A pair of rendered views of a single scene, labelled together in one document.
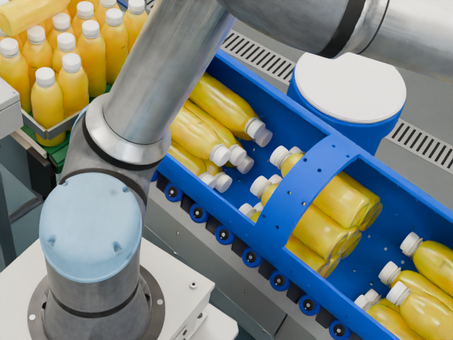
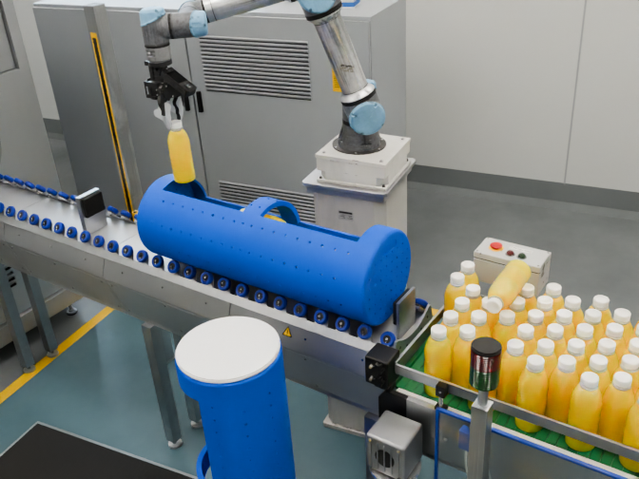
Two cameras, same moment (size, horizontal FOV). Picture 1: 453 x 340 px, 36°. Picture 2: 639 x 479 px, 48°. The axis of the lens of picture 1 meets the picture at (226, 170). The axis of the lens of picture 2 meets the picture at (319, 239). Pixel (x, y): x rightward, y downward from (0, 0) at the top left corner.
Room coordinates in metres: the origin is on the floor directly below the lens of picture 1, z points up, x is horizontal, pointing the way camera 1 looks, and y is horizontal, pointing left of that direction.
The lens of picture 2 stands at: (2.83, 0.06, 2.19)
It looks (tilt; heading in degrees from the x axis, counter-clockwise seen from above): 29 degrees down; 182
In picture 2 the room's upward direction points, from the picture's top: 4 degrees counter-clockwise
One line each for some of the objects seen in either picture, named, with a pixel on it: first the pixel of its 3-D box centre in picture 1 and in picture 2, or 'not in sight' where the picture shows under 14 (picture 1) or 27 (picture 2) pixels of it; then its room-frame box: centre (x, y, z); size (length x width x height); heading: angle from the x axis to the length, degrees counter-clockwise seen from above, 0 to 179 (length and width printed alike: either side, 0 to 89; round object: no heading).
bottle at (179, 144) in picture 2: not in sight; (180, 153); (0.67, -0.44, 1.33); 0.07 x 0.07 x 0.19
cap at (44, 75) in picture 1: (45, 75); (468, 266); (1.05, 0.42, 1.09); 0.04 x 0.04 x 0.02
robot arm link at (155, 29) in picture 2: not in sight; (155, 27); (0.66, -0.46, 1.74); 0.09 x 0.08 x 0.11; 96
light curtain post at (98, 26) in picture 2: not in sight; (134, 205); (0.02, -0.83, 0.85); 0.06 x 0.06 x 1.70; 56
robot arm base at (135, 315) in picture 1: (96, 292); (358, 130); (0.46, 0.14, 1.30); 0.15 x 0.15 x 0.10
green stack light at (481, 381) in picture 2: not in sight; (484, 373); (1.64, 0.35, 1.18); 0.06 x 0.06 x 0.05
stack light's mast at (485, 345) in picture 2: not in sight; (484, 374); (1.64, 0.35, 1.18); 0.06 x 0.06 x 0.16
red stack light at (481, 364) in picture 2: not in sight; (485, 355); (1.64, 0.35, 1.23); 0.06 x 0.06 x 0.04
